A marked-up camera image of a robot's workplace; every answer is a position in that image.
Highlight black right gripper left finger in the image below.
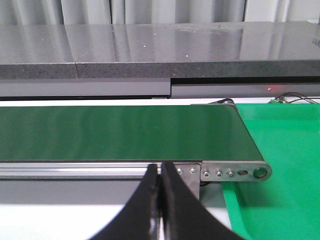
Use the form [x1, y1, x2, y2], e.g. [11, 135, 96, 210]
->
[91, 164, 160, 240]

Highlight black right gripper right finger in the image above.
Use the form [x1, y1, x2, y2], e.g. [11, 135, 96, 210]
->
[161, 162, 243, 240]

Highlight green plastic tray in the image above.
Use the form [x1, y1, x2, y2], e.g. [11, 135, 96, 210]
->
[222, 103, 320, 240]

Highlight green conveyor belt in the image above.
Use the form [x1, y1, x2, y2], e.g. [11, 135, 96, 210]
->
[0, 104, 263, 162]

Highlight grey stone counter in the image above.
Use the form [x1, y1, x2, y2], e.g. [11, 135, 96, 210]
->
[0, 21, 320, 100]

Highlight white curtain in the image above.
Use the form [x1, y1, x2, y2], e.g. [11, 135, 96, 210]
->
[0, 0, 320, 25]

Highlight aluminium conveyor frame rail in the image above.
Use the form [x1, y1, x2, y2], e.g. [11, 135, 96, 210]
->
[0, 159, 272, 205]

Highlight red black wires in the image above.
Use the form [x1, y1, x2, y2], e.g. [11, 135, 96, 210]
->
[269, 92, 320, 105]

